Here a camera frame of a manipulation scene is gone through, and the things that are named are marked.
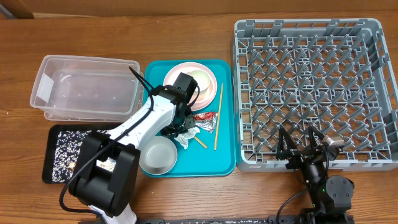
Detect clear plastic waste bin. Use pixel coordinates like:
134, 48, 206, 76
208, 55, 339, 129
30, 55, 143, 122

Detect left wooden chopstick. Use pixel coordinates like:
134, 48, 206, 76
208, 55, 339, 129
193, 136, 208, 149

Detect grey round bowl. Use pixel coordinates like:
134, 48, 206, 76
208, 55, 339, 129
139, 136, 178, 175

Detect wooden chopstick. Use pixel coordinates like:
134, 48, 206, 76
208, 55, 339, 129
193, 136, 208, 149
214, 83, 223, 151

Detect black plastic tray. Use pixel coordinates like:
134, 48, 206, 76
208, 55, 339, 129
42, 123, 119, 184

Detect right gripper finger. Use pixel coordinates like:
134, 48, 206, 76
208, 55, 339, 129
304, 126, 325, 149
277, 127, 297, 152

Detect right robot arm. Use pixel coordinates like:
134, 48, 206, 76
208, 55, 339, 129
275, 126, 354, 223

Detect right wooden chopstick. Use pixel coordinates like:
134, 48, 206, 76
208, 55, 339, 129
214, 83, 223, 151

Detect red silver foil wrapper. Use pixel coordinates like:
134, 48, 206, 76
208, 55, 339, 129
193, 111, 218, 133

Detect grey plastic dish rack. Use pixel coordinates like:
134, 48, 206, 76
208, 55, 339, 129
233, 18, 397, 172

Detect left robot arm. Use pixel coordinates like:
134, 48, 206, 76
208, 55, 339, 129
59, 84, 198, 223

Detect teal plastic serving tray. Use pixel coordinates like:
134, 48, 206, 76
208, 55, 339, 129
162, 59, 237, 177

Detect rice and food scraps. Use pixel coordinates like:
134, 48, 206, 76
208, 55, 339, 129
51, 129, 116, 183

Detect pink round plate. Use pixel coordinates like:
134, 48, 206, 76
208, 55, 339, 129
163, 62, 217, 111

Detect white napkin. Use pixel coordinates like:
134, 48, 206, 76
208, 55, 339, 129
174, 127, 200, 149

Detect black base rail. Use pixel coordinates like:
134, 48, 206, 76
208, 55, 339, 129
78, 215, 355, 224

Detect white plastic cup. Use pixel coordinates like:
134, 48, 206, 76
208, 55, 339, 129
188, 70, 210, 95

